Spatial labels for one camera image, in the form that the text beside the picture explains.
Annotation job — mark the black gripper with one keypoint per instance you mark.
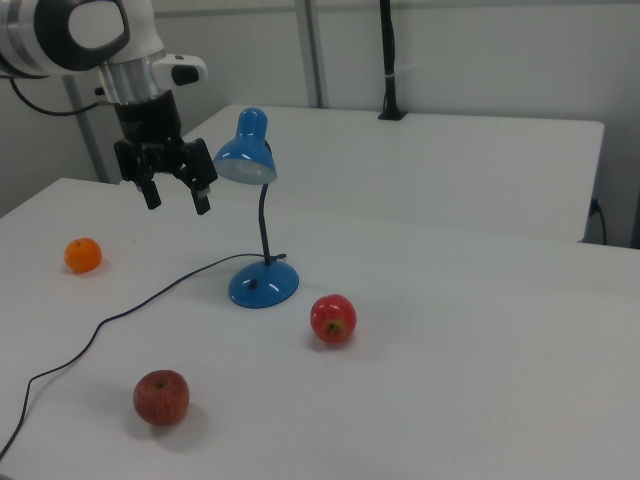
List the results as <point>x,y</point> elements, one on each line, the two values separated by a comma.
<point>150,130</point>

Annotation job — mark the blue desk lamp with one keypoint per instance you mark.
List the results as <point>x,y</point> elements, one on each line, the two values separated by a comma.
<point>262,286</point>

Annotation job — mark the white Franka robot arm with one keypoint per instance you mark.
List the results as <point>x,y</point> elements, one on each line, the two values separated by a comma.
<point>50,30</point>

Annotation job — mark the orange mandarin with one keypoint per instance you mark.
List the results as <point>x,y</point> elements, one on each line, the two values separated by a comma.
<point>83,255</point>

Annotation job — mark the bright red apple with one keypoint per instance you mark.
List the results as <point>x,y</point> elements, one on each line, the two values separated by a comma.
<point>333,318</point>

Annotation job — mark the dark red apple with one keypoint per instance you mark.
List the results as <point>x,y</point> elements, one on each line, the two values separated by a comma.
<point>161,398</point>

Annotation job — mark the black pole with clamp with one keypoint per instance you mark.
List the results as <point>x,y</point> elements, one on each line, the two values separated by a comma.
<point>389,50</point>

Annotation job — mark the white side table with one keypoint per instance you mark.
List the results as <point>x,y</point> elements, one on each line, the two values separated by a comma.
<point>450,165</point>

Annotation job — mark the grey aluminium frame post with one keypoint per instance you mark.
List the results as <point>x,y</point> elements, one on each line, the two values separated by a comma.
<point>312,50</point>
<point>90,140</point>

